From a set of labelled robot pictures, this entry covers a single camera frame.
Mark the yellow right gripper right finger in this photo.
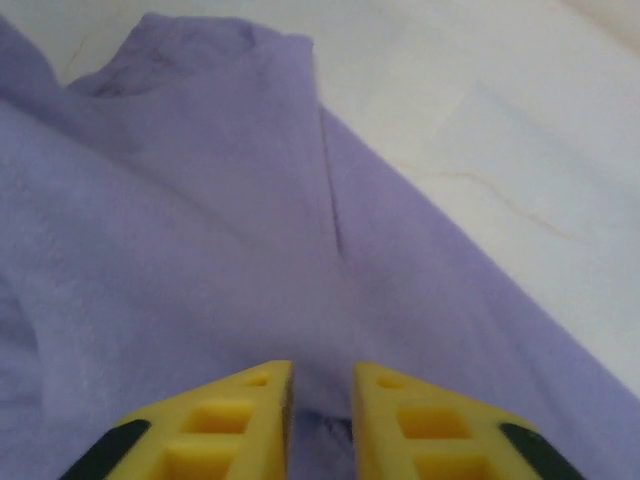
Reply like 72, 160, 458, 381
352, 360, 584, 480

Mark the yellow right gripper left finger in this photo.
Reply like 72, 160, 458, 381
59, 359, 294, 480

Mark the purple t-shirt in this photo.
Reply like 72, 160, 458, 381
0, 12, 640, 480

